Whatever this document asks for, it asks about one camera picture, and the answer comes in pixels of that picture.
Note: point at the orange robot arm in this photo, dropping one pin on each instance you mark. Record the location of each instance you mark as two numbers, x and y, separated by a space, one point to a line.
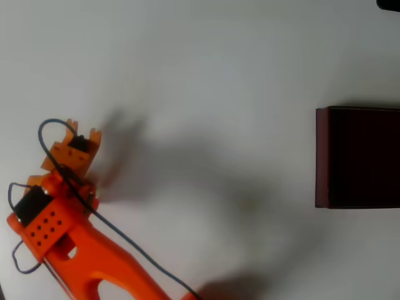
93 250

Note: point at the dark maroon open box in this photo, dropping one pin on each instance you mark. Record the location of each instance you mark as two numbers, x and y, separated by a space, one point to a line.
362 156

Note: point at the black rounded device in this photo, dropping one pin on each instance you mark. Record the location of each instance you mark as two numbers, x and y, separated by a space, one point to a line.
390 4

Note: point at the light orange camera mount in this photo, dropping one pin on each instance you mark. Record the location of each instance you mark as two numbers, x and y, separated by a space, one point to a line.
75 156

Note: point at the small black camera module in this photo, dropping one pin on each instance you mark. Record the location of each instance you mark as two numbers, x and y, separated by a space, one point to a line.
78 144

